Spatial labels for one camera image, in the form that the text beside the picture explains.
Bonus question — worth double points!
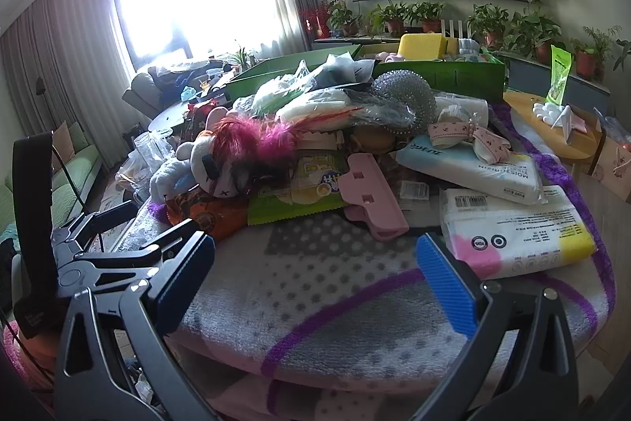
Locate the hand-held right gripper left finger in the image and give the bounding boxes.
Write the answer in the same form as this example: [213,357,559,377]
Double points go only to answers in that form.
[54,231,222,421]

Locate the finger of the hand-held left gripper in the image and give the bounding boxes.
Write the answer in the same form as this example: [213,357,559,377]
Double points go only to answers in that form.
[52,199,141,254]
[56,218,200,298]

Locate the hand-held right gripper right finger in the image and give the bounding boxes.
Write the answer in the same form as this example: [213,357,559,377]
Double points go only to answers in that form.
[415,232,580,421]

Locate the pink patterned bow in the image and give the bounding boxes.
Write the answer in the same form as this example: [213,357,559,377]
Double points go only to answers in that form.
[427,114,514,168]

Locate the silver scouring ball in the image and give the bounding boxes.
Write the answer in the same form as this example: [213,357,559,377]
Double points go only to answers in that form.
[370,71,438,127]

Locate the green sofa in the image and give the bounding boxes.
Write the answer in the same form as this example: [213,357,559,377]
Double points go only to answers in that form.
[0,120,104,254]

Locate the orange snack packet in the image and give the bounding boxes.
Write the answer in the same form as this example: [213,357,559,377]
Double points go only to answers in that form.
[165,190,250,242]

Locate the crumpled clear plastic bags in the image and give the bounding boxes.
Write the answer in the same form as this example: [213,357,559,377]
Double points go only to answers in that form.
[117,129,177,196]

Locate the pink yellow tissue pack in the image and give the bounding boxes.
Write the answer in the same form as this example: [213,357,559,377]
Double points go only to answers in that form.
[439,185,598,280]

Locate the small clear label packet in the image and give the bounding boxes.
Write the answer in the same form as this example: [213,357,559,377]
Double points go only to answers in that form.
[398,181,431,211]

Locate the white plush toy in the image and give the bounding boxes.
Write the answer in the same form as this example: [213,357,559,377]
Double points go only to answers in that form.
[149,108,250,205]

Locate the blue white tissue pack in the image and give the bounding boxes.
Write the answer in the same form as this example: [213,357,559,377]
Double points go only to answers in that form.
[397,134,545,206]

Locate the large pink clip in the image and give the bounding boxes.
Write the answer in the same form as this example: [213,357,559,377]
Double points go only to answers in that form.
[342,153,411,241]

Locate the dark round coffee table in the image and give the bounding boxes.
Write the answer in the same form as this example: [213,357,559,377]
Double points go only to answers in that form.
[148,98,232,140]

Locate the green snack packet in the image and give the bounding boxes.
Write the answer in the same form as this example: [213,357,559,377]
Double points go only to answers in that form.
[246,149,352,227]

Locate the grey armchair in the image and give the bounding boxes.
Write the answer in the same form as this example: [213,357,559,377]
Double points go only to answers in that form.
[122,61,218,118]

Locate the pink feather toy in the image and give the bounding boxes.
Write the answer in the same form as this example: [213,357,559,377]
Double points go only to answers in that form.
[212,107,363,197]

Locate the brown curtain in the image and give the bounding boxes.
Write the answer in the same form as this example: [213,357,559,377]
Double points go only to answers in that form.
[0,0,134,146]

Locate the round wooden side table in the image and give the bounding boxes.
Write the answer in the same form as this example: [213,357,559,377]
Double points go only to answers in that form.
[503,90,605,176]

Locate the white card stand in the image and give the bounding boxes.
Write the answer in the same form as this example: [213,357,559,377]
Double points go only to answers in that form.
[549,104,585,146]

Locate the paper gift bag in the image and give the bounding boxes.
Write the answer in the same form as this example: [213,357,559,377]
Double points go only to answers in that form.
[590,108,631,205]

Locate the clear plastic bag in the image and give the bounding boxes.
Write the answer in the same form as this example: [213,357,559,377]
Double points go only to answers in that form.
[231,60,327,116]

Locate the empty green cardboard box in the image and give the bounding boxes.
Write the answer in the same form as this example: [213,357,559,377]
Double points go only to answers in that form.
[224,46,363,102]

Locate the potted spider plant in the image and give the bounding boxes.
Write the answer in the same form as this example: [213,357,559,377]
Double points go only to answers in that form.
[217,45,258,73]

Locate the tv cabinet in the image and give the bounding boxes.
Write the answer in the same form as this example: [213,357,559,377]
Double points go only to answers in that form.
[313,34,612,111]

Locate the dark cloth in plastic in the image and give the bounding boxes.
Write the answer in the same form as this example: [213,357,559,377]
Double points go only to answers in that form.
[315,53,375,87]

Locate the green stand-up pouch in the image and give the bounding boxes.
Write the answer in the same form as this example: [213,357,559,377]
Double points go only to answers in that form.
[545,45,573,106]

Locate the yellow sponge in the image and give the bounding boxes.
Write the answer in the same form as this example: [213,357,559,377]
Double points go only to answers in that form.
[398,34,448,63]

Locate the white router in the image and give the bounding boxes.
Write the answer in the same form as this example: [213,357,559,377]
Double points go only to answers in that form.
[440,19,467,41]

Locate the green potted plant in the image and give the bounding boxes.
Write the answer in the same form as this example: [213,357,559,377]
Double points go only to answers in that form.
[614,39,631,73]
[467,3,510,50]
[370,3,414,36]
[508,11,568,65]
[328,0,364,38]
[571,25,623,82]
[411,1,445,34]

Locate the red flower decoration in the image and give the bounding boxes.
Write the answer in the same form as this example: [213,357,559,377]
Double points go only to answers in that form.
[298,4,331,39]

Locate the black cable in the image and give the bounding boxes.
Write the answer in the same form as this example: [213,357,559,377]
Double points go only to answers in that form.
[50,147,102,254]

